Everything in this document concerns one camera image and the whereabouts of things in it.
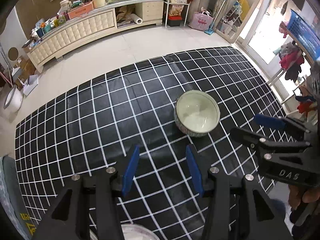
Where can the cardboard box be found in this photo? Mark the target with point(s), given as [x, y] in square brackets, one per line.
[25, 67]

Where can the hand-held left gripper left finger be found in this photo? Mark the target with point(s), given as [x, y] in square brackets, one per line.
[131, 170]

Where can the person's right hand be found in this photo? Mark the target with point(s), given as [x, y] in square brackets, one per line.
[310, 196]

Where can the white plate with pink flowers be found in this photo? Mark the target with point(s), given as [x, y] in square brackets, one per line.
[140, 233]

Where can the white plastic basin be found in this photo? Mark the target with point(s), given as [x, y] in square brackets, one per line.
[13, 100]

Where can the pink bag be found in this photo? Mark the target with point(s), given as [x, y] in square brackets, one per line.
[201, 21]

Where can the red hanging clothes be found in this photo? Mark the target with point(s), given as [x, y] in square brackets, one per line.
[292, 62]

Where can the pale yellow jar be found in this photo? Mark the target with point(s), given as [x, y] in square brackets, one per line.
[99, 1]

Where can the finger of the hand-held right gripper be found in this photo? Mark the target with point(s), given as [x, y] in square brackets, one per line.
[268, 122]
[250, 137]

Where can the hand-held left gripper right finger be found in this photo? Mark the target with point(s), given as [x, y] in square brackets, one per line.
[193, 170]

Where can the pink box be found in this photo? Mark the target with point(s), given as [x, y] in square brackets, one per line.
[80, 11]

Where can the white paper roll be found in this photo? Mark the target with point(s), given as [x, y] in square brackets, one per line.
[136, 20]

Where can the black checkered tablecloth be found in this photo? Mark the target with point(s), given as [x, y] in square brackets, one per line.
[100, 120]

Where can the cream tufted cabinet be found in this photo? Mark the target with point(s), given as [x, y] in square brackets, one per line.
[82, 30]

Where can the white open box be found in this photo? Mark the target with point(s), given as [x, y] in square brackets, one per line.
[30, 85]

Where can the green patterned bowl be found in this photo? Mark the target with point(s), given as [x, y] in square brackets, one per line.
[197, 113]

